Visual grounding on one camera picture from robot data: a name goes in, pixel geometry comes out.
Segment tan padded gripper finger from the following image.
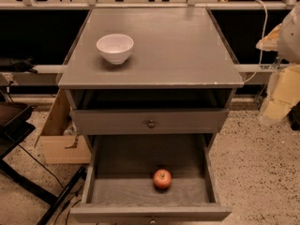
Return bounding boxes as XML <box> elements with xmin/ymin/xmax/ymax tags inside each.
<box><xmin>256</xmin><ymin>23</ymin><xmax>282</xmax><ymax>52</ymax></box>
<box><xmin>259</xmin><ymin>64</ymin><xmax>300</xmax><ymax>125</ymax></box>

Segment red apple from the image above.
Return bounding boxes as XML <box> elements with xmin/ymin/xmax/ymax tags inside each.
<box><xmin>153</xmin><ymin>169</ymin><xmax>172</xmax><ymax>189</ymax></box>

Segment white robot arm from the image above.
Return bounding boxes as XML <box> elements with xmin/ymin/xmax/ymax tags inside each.
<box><xmin>256</xmin><ymin>4</ymin><xmax>300</xmax><ymax>125</ymax></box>

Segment round metal drawer knob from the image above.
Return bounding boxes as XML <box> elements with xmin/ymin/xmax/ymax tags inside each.
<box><xmin>147</xmin><ymin>120</ymin><xmax>156</xmax><ymax>128</ymax></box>

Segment closed grey top drawer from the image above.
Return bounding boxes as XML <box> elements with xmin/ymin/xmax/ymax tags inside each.
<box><xmin>71</xmin><ymin>109</ymin><xmax>229</xmax><ymax>135</ymax></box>

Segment open grey middle drawer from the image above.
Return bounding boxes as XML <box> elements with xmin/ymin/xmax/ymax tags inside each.
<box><xmin>71</xmin><ymin>134</ymin><xmax>232</xmax><ymax>224</ymax></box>

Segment grey wooden cabinet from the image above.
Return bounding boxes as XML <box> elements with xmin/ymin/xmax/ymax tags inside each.
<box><xmin>56</xmin><ymin>7</ymin><xmax>245</xmax><ymax>143</ymax></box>

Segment white ceramic bowl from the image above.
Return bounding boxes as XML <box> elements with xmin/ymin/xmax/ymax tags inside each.
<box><xmin>96</xmin><ymin>34</ymin><xmax>134</xmax><ymax>65</ymax></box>

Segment cardboard box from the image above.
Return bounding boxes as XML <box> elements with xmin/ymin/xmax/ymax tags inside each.
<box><xmin>37</xmin><ymin>90</ymin><xmax>91</xmax><ymax>164</ymax></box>

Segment black metal stand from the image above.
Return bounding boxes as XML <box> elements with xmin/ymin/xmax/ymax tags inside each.
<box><xmin>0</xmin><ymin>103</ymin><xmax>83</xmax><ymax>225</ymax></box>

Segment white cable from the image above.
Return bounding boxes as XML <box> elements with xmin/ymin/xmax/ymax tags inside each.
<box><xmin>243</xmin><ymin>0</ymin><xmax>269</xmax><ymax>83</ymax></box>

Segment grey metal rail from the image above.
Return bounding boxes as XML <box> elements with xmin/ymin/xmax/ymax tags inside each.
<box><xmin>0</xmin><ymin>64</ymin><xmax>275</xmax><ymax>86</ymax></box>

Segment black floor cable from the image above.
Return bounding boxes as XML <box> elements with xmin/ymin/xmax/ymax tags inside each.
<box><xmin>18</xmin><ymin>143</ymin><xmax>83</xmax><ymax>225</ymax></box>

